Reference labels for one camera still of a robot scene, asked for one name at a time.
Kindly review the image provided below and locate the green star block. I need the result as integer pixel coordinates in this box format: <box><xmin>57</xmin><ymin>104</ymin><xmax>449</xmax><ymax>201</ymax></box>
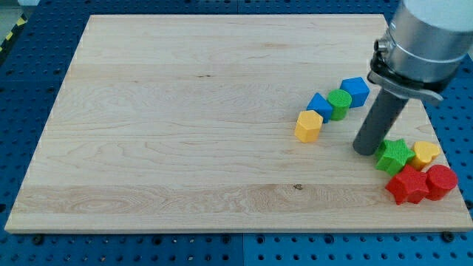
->
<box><xmin>375</xmin><ymin>139</ymin><xmax>415</xmax><ymax>176</ymax></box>

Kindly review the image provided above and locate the yellow hexagon block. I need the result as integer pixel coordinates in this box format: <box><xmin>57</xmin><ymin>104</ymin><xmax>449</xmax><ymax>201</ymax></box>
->
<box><xmin>294</xmin><ymin>110</ymin><xmax>323</xmax><ymax>143</ymax></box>

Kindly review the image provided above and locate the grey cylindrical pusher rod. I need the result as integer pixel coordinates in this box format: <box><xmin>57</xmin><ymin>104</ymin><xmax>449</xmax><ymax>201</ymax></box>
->
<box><xmin>353</xmin><ymin>89</ymin><xmax>408</xmax><ymax>156</ymax></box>

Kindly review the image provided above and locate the black yellow hazard tape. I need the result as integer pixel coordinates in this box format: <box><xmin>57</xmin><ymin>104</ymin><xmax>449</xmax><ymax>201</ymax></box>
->
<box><xmin>1</xmin><ymin>13</ymin><xmax>28</xmax><ymax>55</ymax></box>

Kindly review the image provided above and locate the red cylinder block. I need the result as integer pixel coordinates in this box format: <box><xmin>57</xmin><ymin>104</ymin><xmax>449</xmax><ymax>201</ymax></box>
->
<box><xmin>426</xmin><ymin>165</ymin><xmax>458</xmax><ymax>201</ymax></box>

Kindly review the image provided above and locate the red star block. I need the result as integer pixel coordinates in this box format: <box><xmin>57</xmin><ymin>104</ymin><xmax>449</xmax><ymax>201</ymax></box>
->
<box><xmin>385</xmin><ymin>165</ymin><xmax>429</xmax><ymax>205</ymax></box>

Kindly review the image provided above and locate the blue cube block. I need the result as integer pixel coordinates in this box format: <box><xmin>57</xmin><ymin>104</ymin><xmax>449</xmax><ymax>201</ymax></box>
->
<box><xmin>340</xmin><ymin>77</ymin><xmax>370</xmax><ymax>108</ymax></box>

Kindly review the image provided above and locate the yellow heart block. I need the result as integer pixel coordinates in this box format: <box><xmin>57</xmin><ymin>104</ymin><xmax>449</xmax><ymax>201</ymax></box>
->
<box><xmin>408</xmin><ymin>141</ymin><xmax>440</xmax><ymax>171</ymax></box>

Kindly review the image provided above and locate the green cylinder block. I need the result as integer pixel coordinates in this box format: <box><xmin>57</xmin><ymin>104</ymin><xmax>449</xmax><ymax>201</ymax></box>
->
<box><xmin>327</xmin><ymin>89</ymin><xmax>353</xmax><ymax>120</ymax></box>

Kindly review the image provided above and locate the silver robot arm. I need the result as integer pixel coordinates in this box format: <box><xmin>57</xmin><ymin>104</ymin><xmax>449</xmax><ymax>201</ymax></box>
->
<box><xmin>367</xmin><ymin>0</ymin><xmax>472</xmax><ymax>104</ymax></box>

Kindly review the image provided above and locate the blue triangle block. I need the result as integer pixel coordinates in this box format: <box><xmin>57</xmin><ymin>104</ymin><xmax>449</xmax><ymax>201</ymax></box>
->
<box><xmin>306</xmin><ymin>92</ymin><xmax>333</xmax><ymax>123</ymax></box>

